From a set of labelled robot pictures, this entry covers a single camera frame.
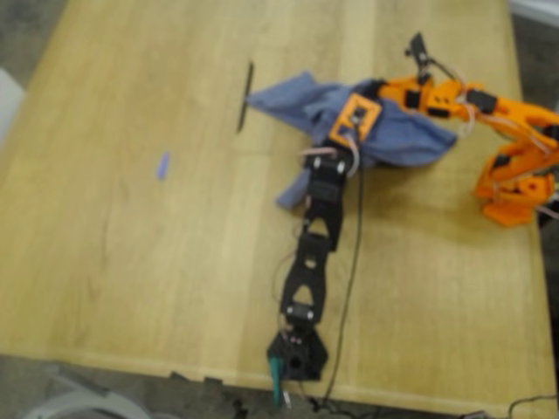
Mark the black table clamp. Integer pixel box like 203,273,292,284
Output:
535,204,559,228

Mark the pink servo cable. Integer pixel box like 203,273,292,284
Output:
300,146,360,172

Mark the black camera cable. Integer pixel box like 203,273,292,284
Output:
322,172,364,405

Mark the white red servo cable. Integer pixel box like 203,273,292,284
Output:
456,69,556,158

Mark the white furniture piece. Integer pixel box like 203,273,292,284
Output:
506,0,559,18

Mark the green table clamp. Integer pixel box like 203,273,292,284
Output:
268,355,285,407

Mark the blue printed T-shirt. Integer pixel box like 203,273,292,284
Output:
246,72,458,210

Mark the orange camera mount frame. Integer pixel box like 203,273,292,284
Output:
328,93,380,146

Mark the wooden table cable hatch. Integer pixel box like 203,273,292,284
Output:
233,47,289,156

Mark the blue tape piece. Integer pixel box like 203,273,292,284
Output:
155,150,172,182

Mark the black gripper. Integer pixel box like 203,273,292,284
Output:
314,137,362,158

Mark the thin black cable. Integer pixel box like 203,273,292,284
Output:
508,395,559,416

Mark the black camera on orange gripper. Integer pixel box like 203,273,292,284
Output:
404,31,438,86

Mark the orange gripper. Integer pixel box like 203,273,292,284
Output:
358,77,433,113

